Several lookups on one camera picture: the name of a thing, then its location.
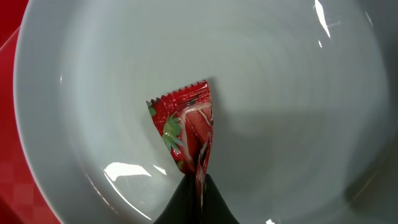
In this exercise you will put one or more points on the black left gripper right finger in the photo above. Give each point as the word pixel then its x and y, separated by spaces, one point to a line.
pixel 215 209

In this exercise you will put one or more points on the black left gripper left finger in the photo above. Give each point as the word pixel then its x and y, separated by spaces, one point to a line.
pixel 182 207

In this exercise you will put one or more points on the red snack wrapper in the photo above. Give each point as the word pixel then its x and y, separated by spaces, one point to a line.
pixel 184 120

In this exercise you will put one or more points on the light blue plate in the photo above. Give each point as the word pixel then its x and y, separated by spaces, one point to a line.
pixel 304 106

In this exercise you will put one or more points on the red serving tray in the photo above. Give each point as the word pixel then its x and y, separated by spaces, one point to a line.
pixel 21 200

